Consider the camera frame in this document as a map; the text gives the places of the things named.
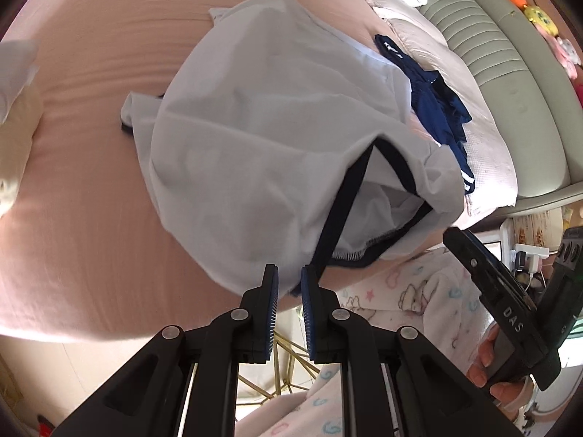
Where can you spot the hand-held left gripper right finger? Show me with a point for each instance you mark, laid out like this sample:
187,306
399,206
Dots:
307,314

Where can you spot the pink plush toy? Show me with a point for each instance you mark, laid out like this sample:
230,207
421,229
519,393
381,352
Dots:
573,67

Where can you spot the pink round bed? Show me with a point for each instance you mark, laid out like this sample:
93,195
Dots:
91,191

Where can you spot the yellow square plush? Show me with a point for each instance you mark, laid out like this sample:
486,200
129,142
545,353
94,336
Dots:
539,20

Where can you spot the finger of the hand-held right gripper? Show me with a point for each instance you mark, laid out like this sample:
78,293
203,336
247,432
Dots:
473,255

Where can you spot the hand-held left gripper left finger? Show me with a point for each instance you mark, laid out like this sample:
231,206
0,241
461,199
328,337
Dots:
272,309

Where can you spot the white folded garment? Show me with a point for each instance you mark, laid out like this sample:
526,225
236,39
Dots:
13,73

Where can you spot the person's right hand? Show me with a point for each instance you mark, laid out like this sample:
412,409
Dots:
480,359

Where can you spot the white shirt with navy trim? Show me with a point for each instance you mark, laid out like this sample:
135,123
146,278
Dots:
250,145

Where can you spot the navy blue shorts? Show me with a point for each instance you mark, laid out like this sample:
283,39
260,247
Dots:
432,109

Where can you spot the white bear plush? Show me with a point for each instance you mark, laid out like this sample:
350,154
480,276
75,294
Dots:
566,49

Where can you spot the cream folded garment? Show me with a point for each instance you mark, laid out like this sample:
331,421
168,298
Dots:
18,145

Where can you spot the white power adapter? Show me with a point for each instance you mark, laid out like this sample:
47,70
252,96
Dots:
533,255

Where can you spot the white nightstand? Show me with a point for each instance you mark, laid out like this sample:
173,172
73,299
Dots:
494,243

